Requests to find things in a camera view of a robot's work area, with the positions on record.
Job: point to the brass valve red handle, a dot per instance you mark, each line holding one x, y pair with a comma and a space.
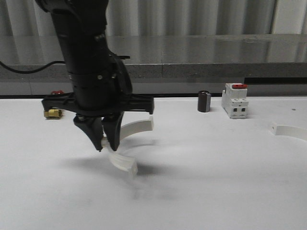
54, 113

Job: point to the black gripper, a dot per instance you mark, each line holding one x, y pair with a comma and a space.
108, 92

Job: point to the white half pipe clamp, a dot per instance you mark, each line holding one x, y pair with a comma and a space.
290, 131
118, 158

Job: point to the black cylindrical capacitor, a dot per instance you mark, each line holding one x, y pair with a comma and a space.
204, 101

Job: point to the white red circuit breaker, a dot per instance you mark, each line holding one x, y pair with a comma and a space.
234, 100

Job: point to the grey stone ledge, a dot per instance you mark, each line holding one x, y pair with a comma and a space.
270, 64

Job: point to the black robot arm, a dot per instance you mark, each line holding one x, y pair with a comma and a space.
80, 26

